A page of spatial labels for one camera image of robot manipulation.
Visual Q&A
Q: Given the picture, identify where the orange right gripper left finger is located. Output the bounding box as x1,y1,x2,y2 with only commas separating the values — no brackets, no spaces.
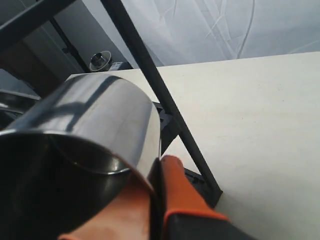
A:
58,174,155,240

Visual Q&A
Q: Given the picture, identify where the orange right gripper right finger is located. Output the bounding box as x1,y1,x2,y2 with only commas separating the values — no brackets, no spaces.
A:
160,155,253,240

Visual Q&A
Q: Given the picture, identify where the stainless steel cup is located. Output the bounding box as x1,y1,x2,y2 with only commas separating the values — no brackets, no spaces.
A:
89,50,112,72
0,74,161,240

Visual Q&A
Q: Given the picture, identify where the black three-tier rack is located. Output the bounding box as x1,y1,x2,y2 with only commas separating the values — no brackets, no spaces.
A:
0,0,223,208

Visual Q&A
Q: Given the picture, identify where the white backdrop cloth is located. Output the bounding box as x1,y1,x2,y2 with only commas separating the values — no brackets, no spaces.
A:
55,0,320,68

